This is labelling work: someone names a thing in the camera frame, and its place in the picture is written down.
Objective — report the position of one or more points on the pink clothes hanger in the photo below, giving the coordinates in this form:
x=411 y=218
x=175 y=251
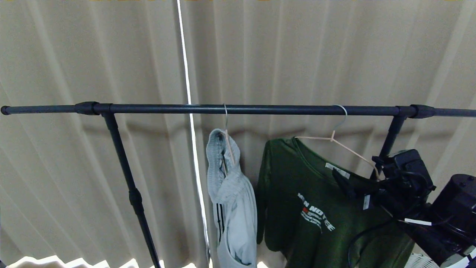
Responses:
x=227 y=143
x=351 y=150

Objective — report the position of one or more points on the white laundry basket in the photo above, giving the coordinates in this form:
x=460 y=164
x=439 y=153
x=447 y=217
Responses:
x=422 y=261

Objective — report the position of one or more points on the green garment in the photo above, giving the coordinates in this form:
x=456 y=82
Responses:
x=297 y=208

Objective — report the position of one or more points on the beige curtain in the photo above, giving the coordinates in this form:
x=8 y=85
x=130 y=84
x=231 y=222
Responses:
x=93 y=186

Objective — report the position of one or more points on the black clothes rack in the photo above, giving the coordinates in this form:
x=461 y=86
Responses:
x=260 y=109

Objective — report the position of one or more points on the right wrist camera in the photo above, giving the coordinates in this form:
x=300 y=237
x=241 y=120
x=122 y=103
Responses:
x=405 y=167

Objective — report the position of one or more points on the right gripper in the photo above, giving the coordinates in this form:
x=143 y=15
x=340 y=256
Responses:
x=390 y=199

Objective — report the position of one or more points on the pale grey shorts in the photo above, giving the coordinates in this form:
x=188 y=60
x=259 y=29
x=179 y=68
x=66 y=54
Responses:
x=232 y=201

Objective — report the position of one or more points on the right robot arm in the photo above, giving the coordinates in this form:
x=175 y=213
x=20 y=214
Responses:
x=453 y=208

